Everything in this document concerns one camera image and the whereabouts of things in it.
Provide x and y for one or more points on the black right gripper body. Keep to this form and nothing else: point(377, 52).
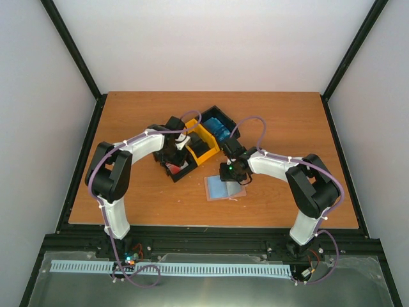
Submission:
point(232, 174)

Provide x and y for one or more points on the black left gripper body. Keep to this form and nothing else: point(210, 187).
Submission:
point(171, 155)

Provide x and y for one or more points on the pink card holder wallet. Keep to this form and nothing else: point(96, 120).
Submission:
point(216, 189)

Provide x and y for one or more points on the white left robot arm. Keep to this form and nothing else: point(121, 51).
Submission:
point(108, 176)

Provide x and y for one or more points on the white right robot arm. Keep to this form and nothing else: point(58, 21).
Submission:
point(315, 190)

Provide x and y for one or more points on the stack of red cards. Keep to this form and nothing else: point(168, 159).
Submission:
point(174, 169)

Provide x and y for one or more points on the black bin with red cards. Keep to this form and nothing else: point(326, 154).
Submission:
point(159, 157)

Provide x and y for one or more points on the black cards in yellow bin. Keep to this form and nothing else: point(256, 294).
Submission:
point(197, 145)

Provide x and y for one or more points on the stack of blue cards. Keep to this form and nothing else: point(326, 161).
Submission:
point(217, 129)

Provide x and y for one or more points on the black bin with blue cards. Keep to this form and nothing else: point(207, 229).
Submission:
point(219, 114)

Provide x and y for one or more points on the yellow plastic bin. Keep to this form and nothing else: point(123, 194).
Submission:
point(206, 137)

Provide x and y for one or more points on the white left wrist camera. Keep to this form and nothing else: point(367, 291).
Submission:
point(182, 141)

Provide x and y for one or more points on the black aluminium frame rail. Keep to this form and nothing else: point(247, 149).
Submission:
point(90, 238)

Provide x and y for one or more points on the light blue cable duct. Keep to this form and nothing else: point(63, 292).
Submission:
point(175, 269)

